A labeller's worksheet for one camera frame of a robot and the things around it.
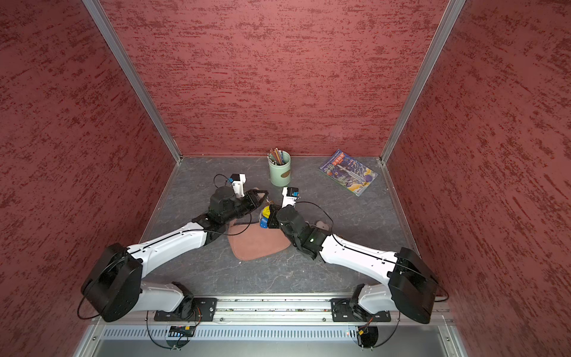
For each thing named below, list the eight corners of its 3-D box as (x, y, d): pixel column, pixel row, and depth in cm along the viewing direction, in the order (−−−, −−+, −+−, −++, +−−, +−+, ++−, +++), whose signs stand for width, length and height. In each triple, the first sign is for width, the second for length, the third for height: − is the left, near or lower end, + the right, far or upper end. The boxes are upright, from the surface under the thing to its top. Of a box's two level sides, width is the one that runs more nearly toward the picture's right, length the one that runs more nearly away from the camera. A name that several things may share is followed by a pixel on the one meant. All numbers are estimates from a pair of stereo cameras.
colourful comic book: (317, 168, 120) (317, 165, 118) (338, 151, 129) (339, 148, 127) (360, 198, 107) (361, 195, 105) (380, 176, 116) (382, 174, 114)
